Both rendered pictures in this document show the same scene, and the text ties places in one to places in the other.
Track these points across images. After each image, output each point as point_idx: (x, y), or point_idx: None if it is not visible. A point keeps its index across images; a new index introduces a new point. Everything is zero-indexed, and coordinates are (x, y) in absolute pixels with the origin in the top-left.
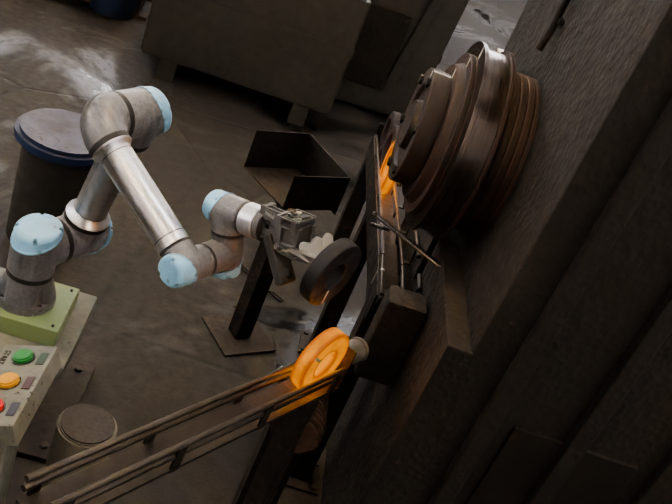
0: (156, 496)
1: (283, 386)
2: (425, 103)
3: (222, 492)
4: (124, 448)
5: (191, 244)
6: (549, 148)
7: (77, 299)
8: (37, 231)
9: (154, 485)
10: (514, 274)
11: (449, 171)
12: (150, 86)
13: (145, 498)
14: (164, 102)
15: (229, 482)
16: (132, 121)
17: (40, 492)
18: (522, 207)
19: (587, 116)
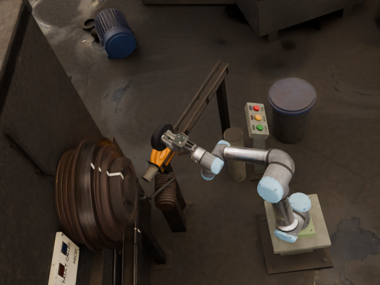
0: (215, 220)
1: (173, 152)
2: (125, 161)
3: (191, 234)
4: (236, 236)
5: (221, 149)
6: (69, 119)
7: (280, 244)
8: (298, 197)
9: (217, 224)
10: (90, 116)
11: (113, 145)
12: (274, 186)
13: (219, 217)
14: (262, 181)
15: (190, 240)
16: (269, 163)
17: (225, 73)
18: (81, 132)
19: (61, 83)
